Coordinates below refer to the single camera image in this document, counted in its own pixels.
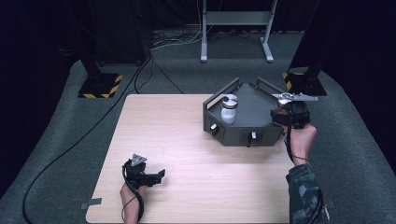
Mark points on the grey tape strip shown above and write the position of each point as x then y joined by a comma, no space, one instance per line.
332,204
91,202

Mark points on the person's left hand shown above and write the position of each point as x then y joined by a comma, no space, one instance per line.
129,199

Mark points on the clear jar with white powder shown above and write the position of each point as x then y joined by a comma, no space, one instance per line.
229,109

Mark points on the dark grey divided tray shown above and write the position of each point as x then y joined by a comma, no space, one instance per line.
252,118

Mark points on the person's right hand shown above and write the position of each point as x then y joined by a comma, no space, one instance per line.
302,140

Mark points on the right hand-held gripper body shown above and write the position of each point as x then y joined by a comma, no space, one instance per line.
299,112

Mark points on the black stand with striped base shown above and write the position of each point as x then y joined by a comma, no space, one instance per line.
99,85
306,84

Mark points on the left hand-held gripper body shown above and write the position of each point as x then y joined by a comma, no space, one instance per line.
135,171

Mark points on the grey metal stand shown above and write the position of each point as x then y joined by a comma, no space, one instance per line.
236,18

